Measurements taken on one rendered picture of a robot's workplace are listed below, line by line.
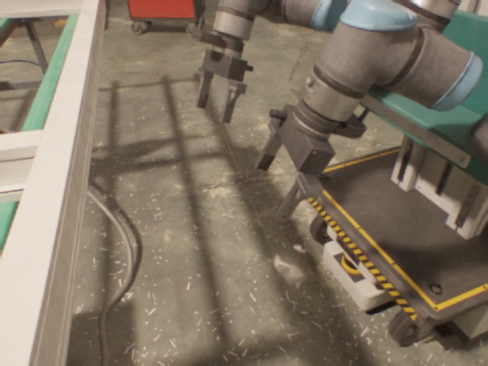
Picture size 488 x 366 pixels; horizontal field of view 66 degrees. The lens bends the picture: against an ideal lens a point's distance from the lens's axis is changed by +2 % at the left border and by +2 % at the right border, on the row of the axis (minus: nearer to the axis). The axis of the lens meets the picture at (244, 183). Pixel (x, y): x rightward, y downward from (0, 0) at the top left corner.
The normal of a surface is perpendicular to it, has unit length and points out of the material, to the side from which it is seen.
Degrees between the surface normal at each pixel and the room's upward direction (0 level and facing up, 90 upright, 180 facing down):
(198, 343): 0
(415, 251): 0
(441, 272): 0
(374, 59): 97
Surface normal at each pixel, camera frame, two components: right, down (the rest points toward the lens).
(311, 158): 0.23, 0.68
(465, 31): -0.92, 0.25
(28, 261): -0.02, -0.79
